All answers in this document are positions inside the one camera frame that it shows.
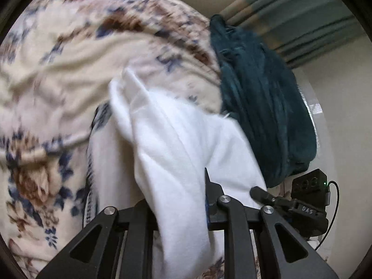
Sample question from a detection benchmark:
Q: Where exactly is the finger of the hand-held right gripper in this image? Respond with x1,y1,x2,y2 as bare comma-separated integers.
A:
250,186,291,208

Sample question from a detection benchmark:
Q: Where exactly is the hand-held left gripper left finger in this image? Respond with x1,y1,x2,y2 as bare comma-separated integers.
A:
36,200,158,279

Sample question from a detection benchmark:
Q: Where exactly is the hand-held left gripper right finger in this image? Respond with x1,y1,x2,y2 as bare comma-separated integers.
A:
205,168,340,279

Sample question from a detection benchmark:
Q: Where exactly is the white t-shirt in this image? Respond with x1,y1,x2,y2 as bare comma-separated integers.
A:
109,67,269,279

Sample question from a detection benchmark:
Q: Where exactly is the folded white garment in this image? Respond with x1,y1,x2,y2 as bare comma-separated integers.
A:
86,122,152,230

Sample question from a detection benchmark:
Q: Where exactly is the folded navy striped garment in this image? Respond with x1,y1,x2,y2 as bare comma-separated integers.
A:
83,102,112,227

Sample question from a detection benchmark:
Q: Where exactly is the teal plush blanket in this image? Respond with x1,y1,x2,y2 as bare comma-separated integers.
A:
209,14,318,189

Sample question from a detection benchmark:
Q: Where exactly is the white bed headboard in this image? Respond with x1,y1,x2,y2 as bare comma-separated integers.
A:
298,76,324,163

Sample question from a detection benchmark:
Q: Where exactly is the floral bed blanket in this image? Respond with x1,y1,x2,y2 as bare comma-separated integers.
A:
0,0,262,279

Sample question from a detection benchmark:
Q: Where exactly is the grey-green curtain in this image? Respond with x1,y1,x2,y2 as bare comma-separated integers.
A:
219,0,365,70

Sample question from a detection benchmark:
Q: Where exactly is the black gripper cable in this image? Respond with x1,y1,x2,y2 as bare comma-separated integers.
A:
315,180,340,250

